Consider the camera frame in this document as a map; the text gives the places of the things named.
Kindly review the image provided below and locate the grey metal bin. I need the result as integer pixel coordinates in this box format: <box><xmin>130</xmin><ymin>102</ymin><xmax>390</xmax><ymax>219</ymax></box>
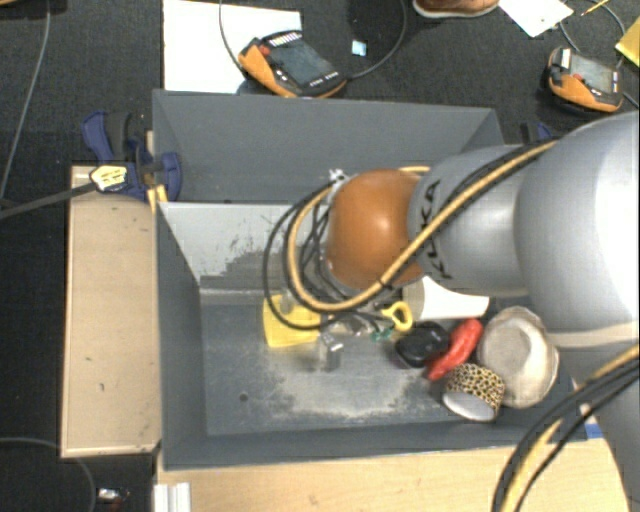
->
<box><xmin>151</xmin><ymin>88</ymin><xmax>590</xmax><ymax>472</ymax></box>

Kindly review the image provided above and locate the white cup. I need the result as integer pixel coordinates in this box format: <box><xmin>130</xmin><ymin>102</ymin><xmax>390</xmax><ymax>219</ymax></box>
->
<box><xmin>403</xmin><ymin>276</ymin><xmax>491</xmax><ymax>323</ymax></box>

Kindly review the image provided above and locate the yellow sponge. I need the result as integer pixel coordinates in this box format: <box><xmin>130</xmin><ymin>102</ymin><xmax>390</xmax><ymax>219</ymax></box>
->
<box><xmin>262</xmin><ymin>294</ymin><xmax>323</xmax><ymax>350</ymax></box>

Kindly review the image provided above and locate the black rounded object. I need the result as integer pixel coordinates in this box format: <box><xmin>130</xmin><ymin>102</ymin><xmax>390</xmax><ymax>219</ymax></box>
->
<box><xmin>394</xmin><ymin>321</ymin><xmax>452</xmax><ymax>369</ymax></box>

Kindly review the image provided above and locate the yellow plastic loop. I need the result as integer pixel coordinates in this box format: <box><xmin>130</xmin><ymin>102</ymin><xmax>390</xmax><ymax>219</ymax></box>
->
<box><xmin>381</xmin><ymin>300</ymin><xmax>415</xmax><ymax>333</ymax></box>

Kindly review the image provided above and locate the red toy chili pepper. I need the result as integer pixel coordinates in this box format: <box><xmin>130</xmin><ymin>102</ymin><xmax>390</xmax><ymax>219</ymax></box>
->
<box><xmin>425</xmin><ymin>317</ymin><xmax>485</xmax><ymax>382</ymax></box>

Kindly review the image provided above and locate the pale wood board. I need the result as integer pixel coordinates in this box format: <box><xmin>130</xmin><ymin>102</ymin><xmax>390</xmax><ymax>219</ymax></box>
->
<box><xmin>60</xmin><ymin>165</ymin><xmax>163</xmax><ymax>459</ymax></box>

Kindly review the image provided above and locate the leopard print tape roll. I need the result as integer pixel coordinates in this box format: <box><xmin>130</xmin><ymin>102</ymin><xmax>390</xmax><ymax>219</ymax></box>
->
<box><xmin>440</xmin><ymin>362</ymin><xmax>507</xmax><ymax>423</ymax></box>

